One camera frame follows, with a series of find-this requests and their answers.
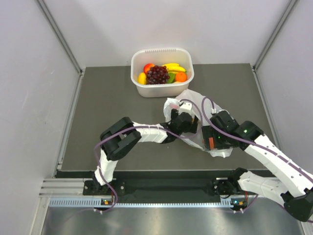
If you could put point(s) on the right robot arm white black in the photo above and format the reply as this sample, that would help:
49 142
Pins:
293 188

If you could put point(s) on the dark red grape bunch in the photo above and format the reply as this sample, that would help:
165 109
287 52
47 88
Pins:
157 77

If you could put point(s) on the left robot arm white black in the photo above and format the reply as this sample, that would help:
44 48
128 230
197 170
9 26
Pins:
118 140

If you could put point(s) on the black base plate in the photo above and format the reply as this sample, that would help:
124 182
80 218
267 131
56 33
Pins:
166 186

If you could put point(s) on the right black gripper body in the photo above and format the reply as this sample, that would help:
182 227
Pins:
218 142

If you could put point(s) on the yellow banana bunch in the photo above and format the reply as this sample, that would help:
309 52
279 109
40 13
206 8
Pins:
174 68

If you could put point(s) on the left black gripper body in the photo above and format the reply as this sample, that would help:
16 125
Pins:
191 128

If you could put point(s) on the green leaf fruit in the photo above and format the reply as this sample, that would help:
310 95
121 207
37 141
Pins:
171 78

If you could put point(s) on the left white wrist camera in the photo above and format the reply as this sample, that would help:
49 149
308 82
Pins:
185 107

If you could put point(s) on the yellow lemon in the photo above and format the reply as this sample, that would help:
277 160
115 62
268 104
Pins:
142 78

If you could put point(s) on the white plastic fruit bag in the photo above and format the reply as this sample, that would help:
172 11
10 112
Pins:
195 98

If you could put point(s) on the white plastic tub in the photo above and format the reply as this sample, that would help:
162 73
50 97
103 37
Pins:
159 57

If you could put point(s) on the orange fruit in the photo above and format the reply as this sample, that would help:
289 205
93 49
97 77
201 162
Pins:
181 77

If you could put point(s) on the red apple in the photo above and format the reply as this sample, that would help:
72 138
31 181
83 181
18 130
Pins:
147 67

